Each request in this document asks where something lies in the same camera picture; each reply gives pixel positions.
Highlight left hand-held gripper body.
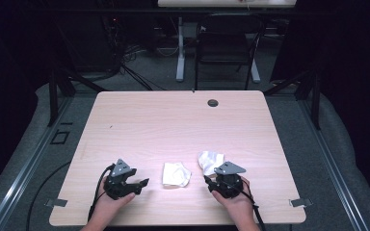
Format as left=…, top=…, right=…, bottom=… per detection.
left=103, top=158, right=143, bottom=200

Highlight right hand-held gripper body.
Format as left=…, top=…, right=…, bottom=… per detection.
left=211, top=161, right=247, bottom=199

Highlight white sock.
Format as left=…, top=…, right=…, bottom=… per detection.
left=198, top=150, right=225, bottom=178
left=162, top=162, right=193, bottom=189

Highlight person's left hand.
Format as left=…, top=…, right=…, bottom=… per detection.
left=91, top=188, right=137, bottom=222

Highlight person's right hand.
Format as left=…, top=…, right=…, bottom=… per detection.
left=211, top=178, right=256, bottom=224

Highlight black tape marks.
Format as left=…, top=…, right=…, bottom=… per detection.
left=50, top=121, right=74, bottom=145

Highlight black metal stand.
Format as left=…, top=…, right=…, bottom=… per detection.
left=263, top=68, right=323, bottom=131
left=46, top=64, right=108, bottom=128

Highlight white desk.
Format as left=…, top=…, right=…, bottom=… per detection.
left=157, top=0, right=299, bottom=84

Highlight black folding chair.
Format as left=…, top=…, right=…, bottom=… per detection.
left=194, top=13, right=268, bottom=91

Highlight black curtain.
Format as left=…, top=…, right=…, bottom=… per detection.
left=0, top=0, right=54, bottom=196
left=314, top=0, right=370, bottom=203

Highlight left hand-held gripper cable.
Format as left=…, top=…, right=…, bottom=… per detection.
left=87, top=164, right=116, bottom=222

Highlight hand-held gripper cable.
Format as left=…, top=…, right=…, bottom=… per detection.
left=87, top=164, right=116, bottom=222
left=241, top=178, right=268, bottom=231

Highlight right hand-held gripper cable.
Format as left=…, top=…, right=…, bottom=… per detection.
left=241, top=178, right=268, bottom=231

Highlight grey metal bracket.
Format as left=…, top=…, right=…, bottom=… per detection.
left=289, top=197, right=314, bottom=208
left=44, top=197, right=68, bottom=208

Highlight black floor cable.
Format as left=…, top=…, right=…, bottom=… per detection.
left=25, top=161, right=72, bottom=231

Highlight aluminium floor rail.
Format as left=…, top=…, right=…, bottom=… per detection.
left=298, top=95, right=370, bottom=231
left=0, top=95, right=75, bottom=231

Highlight bundle of black cables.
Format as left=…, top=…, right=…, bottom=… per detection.
left=107, top=15, right=167, bottom=91

